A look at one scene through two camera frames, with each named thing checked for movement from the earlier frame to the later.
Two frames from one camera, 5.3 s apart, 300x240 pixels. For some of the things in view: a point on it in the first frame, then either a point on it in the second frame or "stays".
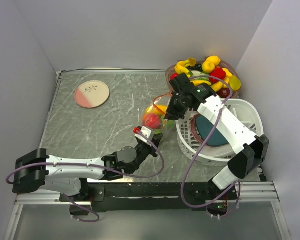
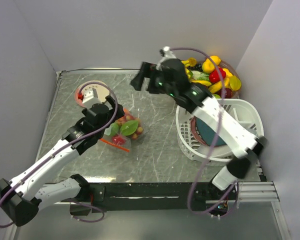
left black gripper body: x=142 y=152 -> x=110 y=114
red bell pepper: x=218 y=72 stays
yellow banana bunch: x=182 y=66 stays
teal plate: x=205 y=128 stays
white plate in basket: x=213 y=151 stays
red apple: x=152 y=121 -> x=118 y=140
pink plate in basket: x=192 y=124 stays
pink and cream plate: x=91 y=94 stays
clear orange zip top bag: x=153 y=116 -> x=125 y=130
